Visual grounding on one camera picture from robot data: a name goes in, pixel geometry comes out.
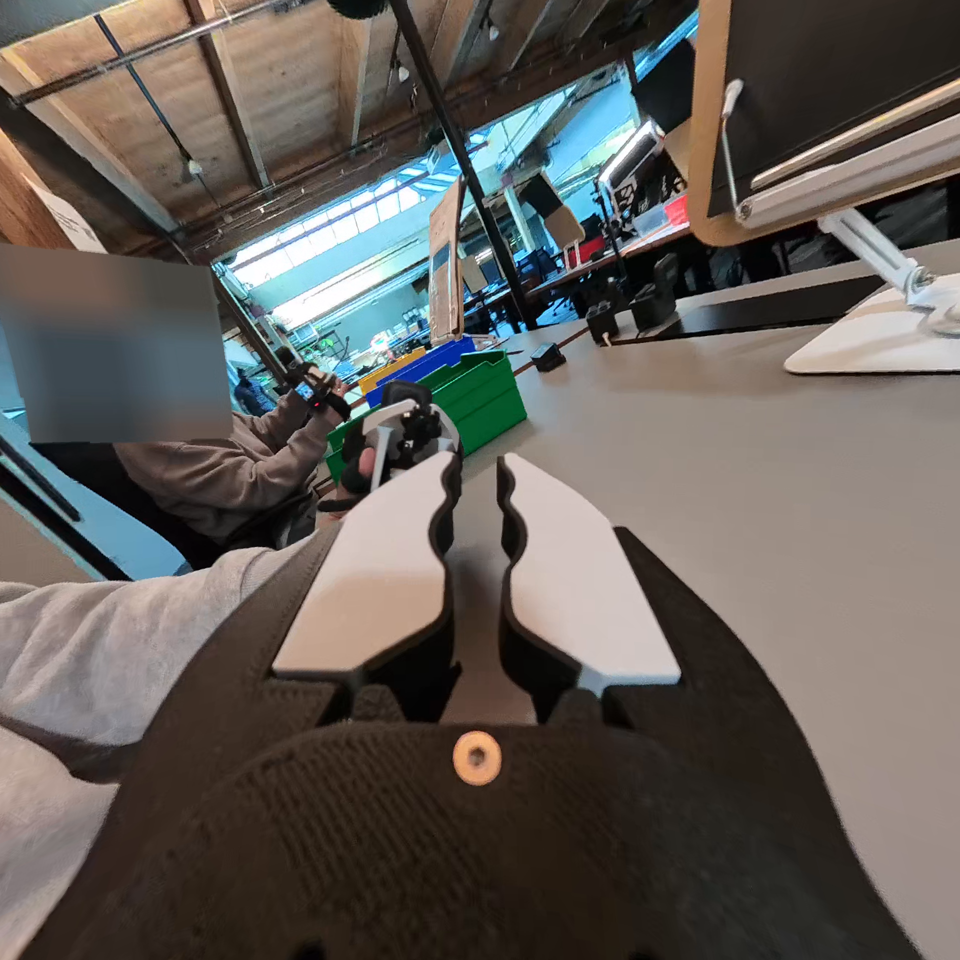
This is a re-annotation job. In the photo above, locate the person's left hand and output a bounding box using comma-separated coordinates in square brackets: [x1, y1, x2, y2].
[341, 444, 378, 496]

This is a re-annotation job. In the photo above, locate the person's left forearm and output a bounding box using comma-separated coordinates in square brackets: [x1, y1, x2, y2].
[0, 521, 342, 751]

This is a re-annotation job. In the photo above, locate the white wall sign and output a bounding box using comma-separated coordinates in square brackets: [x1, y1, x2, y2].
[33, 187, 108, 254]

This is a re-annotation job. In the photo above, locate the black metal pole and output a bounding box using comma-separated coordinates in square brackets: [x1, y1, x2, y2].
[386, 0, 543, 333]

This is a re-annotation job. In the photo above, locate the black monitor screen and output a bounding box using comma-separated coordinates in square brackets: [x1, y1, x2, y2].
[688, 0, 960, 247]

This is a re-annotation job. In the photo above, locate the green storage bin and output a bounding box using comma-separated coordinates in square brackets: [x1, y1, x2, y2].
[326, 348, 528, 485]

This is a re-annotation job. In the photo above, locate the white cable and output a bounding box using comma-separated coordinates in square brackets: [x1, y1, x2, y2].
[718, 78, 753, 220]

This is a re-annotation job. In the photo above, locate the yellow storage bin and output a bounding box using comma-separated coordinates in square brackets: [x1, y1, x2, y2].
[357, 348, 429, 396]

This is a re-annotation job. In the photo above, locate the black hand-held device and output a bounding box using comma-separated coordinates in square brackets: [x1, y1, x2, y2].
[273, 363, 352, 421]

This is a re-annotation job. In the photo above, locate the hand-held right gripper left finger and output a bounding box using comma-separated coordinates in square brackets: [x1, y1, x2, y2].
[270, 450, 464, 682]

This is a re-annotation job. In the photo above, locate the white monitor stand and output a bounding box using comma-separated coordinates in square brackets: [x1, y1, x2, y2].
[738, 97, 960, 376]

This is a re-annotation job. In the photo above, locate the plain blue storage bin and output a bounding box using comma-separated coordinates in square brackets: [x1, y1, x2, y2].
[366, 335, 478, 410]

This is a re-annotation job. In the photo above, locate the red storage bin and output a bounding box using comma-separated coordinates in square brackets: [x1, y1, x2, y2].
[637, 193, 691, 230]

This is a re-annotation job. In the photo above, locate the cardboard box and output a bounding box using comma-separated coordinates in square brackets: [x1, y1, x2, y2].
[427, 176, 472, 348]

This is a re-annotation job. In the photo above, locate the black upright device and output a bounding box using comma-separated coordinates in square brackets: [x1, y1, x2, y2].
[628, 253, 682, 333]

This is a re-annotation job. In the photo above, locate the person's grey hoodie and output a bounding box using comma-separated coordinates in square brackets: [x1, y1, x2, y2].
[0, 720, 125, 960]

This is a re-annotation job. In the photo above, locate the black case with silver edges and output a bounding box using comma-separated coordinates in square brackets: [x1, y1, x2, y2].
[594, 120, 670, 220]

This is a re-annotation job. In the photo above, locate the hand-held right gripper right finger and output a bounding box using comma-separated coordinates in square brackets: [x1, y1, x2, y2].
[495, 452, 684, 695]

